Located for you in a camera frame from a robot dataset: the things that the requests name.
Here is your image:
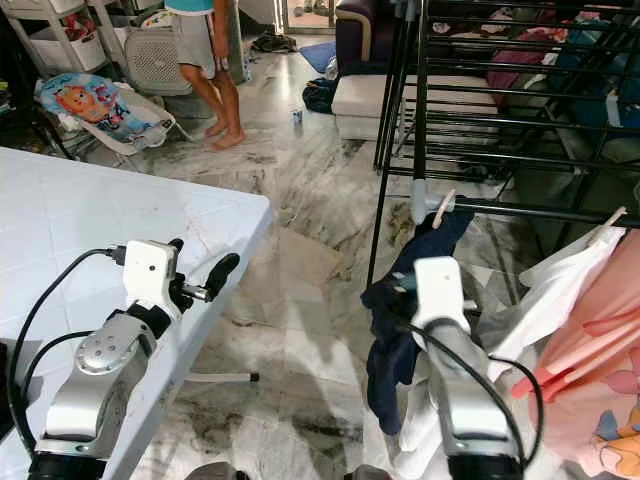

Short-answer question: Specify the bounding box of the navy blue garment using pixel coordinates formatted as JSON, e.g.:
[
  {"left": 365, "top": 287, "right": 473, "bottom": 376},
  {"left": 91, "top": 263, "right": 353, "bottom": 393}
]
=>
[{"left": 360, "top": 210, "right": 476, "bottom": 436}]

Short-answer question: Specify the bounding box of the pale pink plastic hanger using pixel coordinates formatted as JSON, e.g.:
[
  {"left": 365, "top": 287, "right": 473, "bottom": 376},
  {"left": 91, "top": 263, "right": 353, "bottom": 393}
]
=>
[
  {"left": 605, "top": 205, "right": 629, "bottom": 231},
  {"left": 432, "top": 188, "right": 459, "bottom": 229}
]

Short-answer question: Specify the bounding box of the white folding table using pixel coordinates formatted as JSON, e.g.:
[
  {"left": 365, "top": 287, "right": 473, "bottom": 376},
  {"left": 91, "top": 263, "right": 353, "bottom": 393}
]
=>
[{"left": 0, "top": 147, "right": 273, "bottom": 480}]

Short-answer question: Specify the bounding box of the white garment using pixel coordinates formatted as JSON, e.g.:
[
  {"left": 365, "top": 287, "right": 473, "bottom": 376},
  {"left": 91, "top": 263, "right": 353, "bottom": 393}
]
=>
[{"left": 395, "top": 222, "right": 629, "bottom": 480}]

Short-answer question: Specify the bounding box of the cartoon print baby bouncer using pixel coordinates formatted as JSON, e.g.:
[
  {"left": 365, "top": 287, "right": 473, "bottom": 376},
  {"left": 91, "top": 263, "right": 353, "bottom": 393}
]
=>
[{"left": 35, "top": 72, "right": 181, "bottom": 156}]

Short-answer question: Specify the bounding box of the grey robot right foot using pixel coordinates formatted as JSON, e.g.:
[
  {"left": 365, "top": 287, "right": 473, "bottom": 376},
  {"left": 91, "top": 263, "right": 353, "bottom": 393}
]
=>
[{"left": 345, "top": 466, "right": 391, "bottom": 480}]

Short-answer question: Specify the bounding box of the grey perforated laundry basket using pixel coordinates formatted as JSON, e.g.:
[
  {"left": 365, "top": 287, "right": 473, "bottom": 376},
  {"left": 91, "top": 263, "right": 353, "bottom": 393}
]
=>
[{"left": 125, "top": 25, "right": 193, "bottom": 96}]

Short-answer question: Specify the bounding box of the pink cartoon print garment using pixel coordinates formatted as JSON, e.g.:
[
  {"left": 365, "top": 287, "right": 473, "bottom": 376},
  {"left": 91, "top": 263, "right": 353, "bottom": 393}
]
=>
[{"left": 510, "top": 230, "right": 640, "bottom": 480}]

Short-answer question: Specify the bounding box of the black bag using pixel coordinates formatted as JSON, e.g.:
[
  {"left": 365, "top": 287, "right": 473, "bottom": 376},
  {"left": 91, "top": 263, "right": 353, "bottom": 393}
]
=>
[{"left": 302, "top": 77, "right": 339, "bottom": 114}]

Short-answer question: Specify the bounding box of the black clothes drying rack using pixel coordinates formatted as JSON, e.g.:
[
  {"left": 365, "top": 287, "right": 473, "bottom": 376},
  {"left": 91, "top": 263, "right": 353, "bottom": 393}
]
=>
[{"left": 365, "top": 0, "right": 640, "bottom": 291}]

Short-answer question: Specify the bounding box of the person in grey shorts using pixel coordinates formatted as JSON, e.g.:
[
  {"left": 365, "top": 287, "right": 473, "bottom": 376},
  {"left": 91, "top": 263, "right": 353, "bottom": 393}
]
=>
[{"left": 165, "top": 0, "right": 248, "bottom": 151}]

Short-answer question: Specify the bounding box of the cream ottoman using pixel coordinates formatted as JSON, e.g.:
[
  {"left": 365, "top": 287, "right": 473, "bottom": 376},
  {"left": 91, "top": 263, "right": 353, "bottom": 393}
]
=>
[{"left": 332, "top": 73, "right": 501, "bottom": 141}]

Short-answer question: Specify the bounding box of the dark clothes pile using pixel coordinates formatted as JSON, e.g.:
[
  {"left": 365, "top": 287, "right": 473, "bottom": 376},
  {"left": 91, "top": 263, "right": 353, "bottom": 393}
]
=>
[{"left": 250, "top": 32, "right": 298, "bottom": 54}]

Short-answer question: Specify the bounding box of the white shelf cart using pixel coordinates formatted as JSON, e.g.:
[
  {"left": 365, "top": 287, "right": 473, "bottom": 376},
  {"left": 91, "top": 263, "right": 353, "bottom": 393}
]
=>
[{"left": 5, "top": 0, "right": 126, "bottom": 76}]

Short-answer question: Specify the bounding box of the blue floor mat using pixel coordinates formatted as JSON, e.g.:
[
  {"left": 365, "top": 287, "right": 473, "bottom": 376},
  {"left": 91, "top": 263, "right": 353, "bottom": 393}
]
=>
[{"left": 298, "top": 40, "right": 338, "bottom": 74}]

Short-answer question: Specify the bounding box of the maroon garment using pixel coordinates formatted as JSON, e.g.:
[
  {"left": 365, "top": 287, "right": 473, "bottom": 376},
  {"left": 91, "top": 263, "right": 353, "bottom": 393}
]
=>
[{"left": 485, "top": 20, "right": 571, "bottom": 96}]

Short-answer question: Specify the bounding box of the dark purple armchair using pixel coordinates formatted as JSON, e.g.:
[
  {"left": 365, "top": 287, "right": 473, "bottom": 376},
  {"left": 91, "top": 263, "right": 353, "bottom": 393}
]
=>
[{"left": 335, "top": 0, "right": 436, "bottom": 74}]

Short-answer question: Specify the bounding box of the teal blue garment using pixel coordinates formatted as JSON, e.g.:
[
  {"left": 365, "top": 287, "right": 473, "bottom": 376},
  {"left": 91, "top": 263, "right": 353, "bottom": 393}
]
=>
[{"left": 555, "top": 15, "right": 640, "bottom": 126}]

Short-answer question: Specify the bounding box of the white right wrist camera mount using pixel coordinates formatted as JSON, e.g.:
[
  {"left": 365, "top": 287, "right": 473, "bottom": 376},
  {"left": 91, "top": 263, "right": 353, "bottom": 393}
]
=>
[{"left": 413, "top": 257, "right": 471, "bottom": 336}]

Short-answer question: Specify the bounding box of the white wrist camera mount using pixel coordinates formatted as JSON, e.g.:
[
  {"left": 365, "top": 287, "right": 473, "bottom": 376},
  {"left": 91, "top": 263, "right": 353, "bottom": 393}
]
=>
[
  {"left": 413, "top": 257, "right": 471, "bottom": 336},
  {"left": 125, "top": 240, "right": 183, "bottom": 316}
]

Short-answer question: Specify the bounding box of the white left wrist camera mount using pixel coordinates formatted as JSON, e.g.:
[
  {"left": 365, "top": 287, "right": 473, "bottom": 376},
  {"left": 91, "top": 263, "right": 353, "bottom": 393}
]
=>
[{"left": 125, "top": 240, "right": 183, "bottom": 316}]

